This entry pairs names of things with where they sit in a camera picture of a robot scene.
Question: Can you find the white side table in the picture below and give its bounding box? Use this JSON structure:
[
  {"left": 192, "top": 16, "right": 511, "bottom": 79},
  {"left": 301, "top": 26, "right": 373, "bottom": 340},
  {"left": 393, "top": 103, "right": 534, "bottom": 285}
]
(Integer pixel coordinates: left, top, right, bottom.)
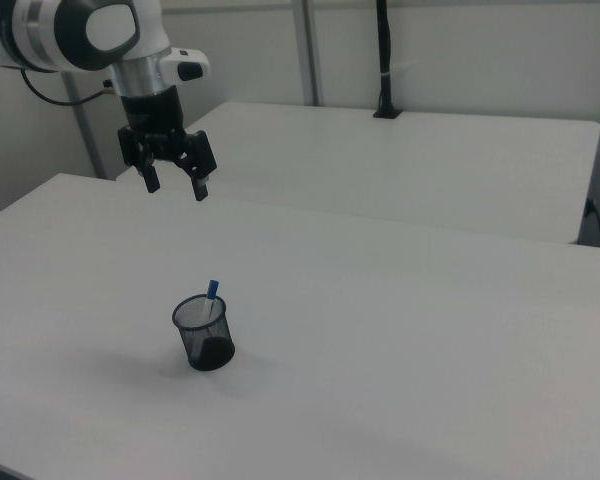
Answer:
[{"left": 115, "top": 101, "right": 600, "bottom": 245}]

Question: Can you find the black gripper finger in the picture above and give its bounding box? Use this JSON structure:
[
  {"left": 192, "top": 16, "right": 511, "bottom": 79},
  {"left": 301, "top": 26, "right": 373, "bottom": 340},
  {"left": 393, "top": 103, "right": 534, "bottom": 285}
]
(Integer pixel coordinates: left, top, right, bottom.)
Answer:
[
  {"left": 117, "top": 125, "right": 161, "bottom": 195},
  {"left": 175, "top": 130, "right": 218, "bottom": 203}
]

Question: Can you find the grey partition frame post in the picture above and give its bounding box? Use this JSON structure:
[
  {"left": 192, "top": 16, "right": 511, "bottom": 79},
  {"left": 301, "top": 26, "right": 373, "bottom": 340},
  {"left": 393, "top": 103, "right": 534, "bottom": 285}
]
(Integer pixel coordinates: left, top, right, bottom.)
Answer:
[{"left": 292, "top": 0, "right": 327, "bottom": 107}]

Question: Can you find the white marker with blue cap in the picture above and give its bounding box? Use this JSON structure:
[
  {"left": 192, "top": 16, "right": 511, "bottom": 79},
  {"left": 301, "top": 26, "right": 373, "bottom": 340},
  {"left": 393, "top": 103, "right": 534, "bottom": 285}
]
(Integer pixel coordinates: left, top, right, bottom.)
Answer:
[{"left": 195, "top": 278, "right": 220, "bottom": 331}]

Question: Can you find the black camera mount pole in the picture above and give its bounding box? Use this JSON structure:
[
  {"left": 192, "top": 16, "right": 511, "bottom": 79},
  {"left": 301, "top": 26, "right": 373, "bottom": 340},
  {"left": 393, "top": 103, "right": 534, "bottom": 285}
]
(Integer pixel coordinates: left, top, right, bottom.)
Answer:
[{"left": 372, "top": 0, "right": 404, "bottom": 120}]

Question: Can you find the black mesh pen cup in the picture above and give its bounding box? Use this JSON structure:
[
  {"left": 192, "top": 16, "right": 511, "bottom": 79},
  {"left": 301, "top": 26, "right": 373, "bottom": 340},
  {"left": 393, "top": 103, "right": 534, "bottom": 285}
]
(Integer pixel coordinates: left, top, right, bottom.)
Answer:
[{"left": 171, "top": 294, "right": 237, "bottom": 373}]

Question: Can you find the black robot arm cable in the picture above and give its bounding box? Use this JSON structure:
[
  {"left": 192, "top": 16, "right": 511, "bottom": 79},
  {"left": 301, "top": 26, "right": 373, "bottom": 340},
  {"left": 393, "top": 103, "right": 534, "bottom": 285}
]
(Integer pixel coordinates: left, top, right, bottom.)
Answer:
[{"left": 20, "top": 67, "right": 116, "bottom": 107}]

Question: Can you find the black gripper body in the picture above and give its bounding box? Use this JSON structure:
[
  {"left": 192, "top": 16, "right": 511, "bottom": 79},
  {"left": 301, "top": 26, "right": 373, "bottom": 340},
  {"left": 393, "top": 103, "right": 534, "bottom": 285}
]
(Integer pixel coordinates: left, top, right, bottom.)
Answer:
[{"left": 120, "top": 88, "right": 186, "bottom": 163}]

